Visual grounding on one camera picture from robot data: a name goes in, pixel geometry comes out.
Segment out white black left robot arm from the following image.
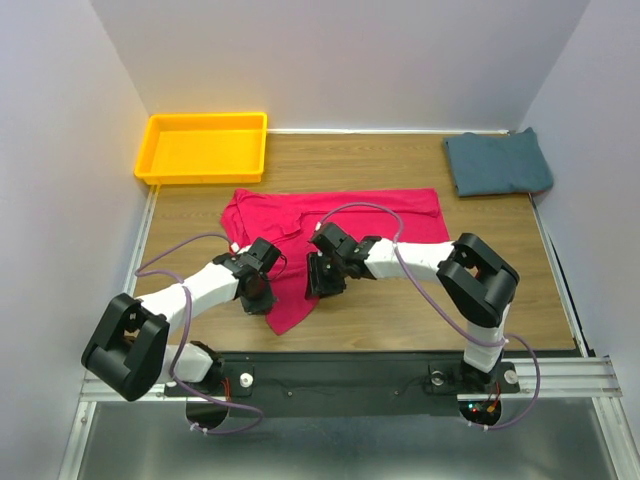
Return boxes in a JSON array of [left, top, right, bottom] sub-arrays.
[[81, 238, 281, 401]]

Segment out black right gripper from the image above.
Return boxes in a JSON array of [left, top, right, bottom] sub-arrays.
[[305, 250, 347, 297]]

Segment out aluminium frame rails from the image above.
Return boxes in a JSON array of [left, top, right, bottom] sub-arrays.
[[57, 184, 626, 480]]

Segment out yellow plastic tray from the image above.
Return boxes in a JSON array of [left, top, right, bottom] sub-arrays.
[[134, 112, 268, 186]]

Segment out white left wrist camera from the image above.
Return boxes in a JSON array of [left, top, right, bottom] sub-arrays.
[[229, 242, 252, 255]]

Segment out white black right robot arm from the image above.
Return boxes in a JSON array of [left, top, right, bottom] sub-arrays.
[[305, 222, 520, 390]]

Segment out folded teal t shirt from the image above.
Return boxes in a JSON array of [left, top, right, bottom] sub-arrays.
[[443, 128, 554, 197]]

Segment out pink t shirt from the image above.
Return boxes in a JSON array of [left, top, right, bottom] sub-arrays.
[[220, 187, 451, 336]]

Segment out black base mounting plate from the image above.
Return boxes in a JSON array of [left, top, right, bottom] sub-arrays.
[[99, 349, 531, 419]]

